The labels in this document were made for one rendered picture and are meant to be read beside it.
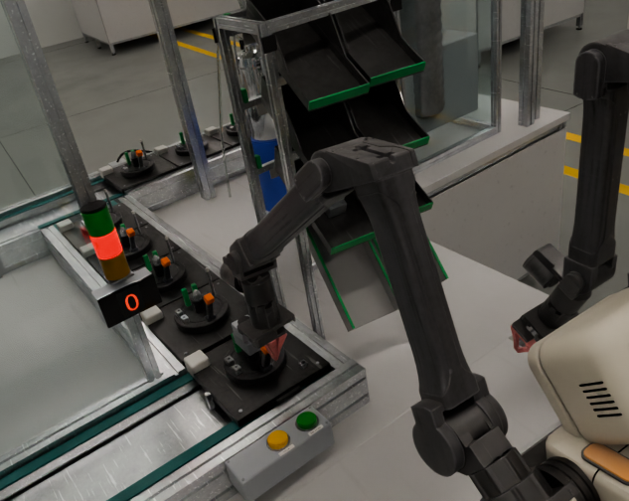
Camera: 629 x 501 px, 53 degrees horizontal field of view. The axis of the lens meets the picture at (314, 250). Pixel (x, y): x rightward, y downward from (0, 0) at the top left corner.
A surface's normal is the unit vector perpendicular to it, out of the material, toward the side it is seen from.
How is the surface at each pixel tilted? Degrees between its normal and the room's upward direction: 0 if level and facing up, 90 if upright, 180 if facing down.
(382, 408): 0
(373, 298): 45
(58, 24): 90
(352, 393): 90
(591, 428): 90
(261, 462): 0
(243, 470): 0
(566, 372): 90
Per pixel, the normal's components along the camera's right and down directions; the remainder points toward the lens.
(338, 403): 0.59, 0.34
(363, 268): 0.22, -0.31
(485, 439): 0.30, -0.49
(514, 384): -0.15, -0.84
